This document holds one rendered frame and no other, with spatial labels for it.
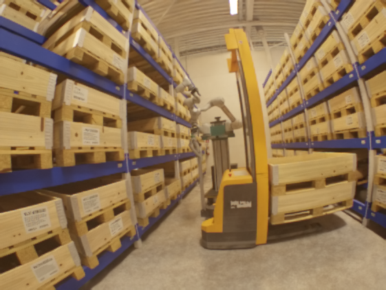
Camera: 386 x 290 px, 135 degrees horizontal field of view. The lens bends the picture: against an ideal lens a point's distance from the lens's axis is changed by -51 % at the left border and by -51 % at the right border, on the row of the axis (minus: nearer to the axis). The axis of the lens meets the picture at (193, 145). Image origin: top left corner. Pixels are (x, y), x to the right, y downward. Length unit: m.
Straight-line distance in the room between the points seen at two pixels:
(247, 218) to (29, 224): 1.93
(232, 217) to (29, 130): 1.96
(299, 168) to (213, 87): 6.85
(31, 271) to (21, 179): 0.59
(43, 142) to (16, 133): 0.21
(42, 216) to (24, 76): 0.90
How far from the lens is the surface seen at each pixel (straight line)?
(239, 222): 1.90
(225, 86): 8.16
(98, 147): 1.56
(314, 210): 2.13
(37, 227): 1.25
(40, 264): 1.33
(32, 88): 1.28
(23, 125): 1.20
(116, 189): 1.74
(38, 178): 1.29
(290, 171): 1.84
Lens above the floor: 1.23
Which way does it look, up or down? 2 degrees up
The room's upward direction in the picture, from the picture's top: 5 degrees counter-clockwise
